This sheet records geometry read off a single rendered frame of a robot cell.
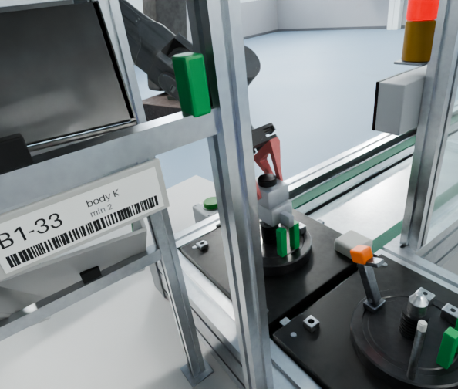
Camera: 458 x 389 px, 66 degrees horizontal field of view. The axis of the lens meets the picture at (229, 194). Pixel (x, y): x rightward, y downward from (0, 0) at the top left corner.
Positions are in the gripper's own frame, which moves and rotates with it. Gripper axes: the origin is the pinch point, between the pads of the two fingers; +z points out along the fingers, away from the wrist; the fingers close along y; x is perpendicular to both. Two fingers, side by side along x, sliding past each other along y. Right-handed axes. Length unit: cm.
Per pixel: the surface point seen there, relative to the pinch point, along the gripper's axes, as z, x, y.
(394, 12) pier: -313, 497, 965
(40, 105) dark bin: -7.6, -28.2, -28.5
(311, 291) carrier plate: 16.7, -1.0, -2.8
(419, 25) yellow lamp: -8.1, -23.0, 17.0
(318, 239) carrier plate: 11.7, 5.0, 7.2
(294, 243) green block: 9.7, 2.1, 0.6
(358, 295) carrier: 20.0, -4.8, 1.4
